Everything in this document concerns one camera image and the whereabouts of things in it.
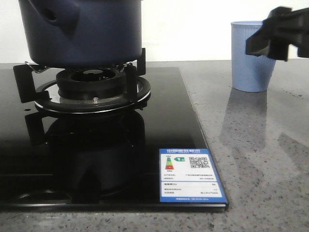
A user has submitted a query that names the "black round gas burner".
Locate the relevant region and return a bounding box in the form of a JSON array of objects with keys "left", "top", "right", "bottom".
[{"left": 56, "top": 69, "right": 126, "bottom": 100}]

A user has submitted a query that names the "dark blue cooking pot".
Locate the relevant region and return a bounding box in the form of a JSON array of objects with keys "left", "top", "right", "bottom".
[{"left": 19, "top": 0, "right": 142, "bottom": 68}]

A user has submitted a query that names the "black pot support grate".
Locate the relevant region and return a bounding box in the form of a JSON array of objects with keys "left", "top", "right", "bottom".
[{"left": 13, "top": 48, "right": 151, "bottom": 115}]

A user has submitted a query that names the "light blue ribbed cup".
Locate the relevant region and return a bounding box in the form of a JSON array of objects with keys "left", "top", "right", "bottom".
[{"left": 231, "top": 21, "right": 276, "bottom": 92}]

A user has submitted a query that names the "black glass gas stove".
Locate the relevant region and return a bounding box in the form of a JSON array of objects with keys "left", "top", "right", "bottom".
[{"left": 0, "top": 67, "right": 228, "bottom": 212}]

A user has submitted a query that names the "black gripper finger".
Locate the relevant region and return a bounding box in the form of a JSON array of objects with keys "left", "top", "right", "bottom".
[{"left": 245, "top": 6, "right": 309, "bottom": 61}]

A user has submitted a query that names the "blue energy efficiency label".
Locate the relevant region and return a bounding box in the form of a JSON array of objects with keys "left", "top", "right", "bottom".
[{"left": 159, "top": 148, "right": 227, "bottom": 206}]

